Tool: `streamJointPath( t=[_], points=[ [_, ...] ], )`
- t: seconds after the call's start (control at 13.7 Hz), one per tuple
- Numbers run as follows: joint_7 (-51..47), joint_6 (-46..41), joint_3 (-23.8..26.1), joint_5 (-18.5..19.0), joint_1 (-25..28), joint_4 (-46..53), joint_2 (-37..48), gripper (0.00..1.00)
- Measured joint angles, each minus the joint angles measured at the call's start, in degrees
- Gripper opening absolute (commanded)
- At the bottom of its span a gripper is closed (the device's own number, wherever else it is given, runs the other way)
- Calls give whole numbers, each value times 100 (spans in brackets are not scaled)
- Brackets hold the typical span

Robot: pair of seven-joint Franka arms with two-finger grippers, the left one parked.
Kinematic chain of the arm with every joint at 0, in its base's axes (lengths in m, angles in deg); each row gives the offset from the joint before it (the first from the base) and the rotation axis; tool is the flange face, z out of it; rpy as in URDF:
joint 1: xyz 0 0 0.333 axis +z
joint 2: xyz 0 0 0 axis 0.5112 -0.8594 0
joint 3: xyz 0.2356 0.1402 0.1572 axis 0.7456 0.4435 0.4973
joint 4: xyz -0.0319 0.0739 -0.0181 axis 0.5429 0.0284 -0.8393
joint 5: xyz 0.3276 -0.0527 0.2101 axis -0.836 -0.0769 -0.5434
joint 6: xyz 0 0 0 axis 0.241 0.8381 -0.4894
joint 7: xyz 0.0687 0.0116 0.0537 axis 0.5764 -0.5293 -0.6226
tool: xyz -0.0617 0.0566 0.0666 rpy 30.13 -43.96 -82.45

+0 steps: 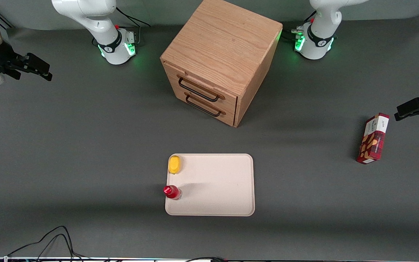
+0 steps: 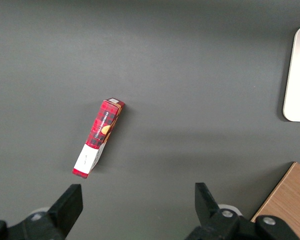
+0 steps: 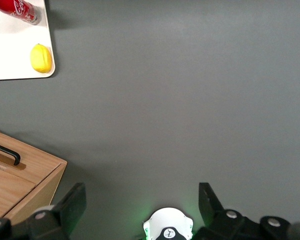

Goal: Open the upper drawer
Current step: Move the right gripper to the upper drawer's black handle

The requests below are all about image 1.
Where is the yellow plastic lemon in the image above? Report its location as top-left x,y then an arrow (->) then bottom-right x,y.
168,155 -> 182,175

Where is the black base cable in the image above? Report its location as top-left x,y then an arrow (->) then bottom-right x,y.
282,10 -> 317,41
116,7 -> 151,45

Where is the red bottle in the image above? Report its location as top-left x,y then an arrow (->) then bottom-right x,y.
163,185 -> 182,201

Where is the wooden drawer with black handle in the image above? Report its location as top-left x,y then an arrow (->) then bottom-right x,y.
163,60 -> 238,111
175,86 -> 237,127

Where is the black floor cable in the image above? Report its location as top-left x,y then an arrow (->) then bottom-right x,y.
7,226 -> 90,261

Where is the oak wooden drawer cabinet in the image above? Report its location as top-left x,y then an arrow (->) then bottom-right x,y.
160,0 -> 283,128

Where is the red snack box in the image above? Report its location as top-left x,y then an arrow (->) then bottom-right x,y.
356,113 -> 390,164

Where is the beige rectangular tray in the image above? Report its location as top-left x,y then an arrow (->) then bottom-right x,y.
165,154 -> 255,217

